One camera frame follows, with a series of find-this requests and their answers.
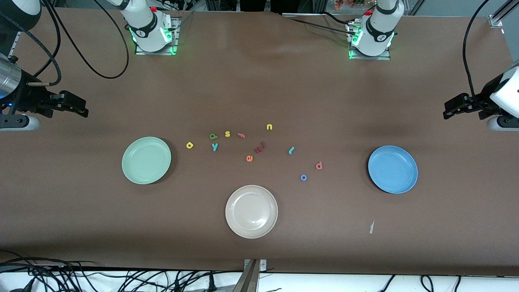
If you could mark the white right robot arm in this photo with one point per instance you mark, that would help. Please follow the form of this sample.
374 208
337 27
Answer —
144 24

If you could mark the aluminium frame rail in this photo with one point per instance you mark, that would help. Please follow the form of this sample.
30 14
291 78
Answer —
14 44

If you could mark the grey angled metal bar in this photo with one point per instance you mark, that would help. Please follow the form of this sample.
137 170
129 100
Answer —
246 282

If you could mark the aluminium frame post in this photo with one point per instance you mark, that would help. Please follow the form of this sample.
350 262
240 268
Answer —
500 14

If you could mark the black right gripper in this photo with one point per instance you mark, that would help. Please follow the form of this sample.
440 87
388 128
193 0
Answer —
29 99

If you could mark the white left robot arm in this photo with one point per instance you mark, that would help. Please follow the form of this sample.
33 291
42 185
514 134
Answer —
379 32

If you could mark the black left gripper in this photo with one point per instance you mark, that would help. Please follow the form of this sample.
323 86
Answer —
483 99

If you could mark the beige plate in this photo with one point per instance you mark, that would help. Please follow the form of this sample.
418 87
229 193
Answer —
251 211

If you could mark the blue plate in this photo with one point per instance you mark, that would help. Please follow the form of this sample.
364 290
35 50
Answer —
392 169

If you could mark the brown table cover sheet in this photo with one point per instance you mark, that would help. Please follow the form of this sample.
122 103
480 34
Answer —
259 81

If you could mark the orange flower decoration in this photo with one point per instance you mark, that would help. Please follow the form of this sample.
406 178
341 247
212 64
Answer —
352 3

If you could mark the white tape scrap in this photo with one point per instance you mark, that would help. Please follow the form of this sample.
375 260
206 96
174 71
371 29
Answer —
371 228

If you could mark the green plate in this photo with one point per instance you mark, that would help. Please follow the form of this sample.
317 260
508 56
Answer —
146 160

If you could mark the silver metal bracket plate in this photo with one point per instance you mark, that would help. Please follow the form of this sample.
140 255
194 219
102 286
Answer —
262 265

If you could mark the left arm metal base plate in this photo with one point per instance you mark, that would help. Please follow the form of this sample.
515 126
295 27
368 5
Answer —
369 58

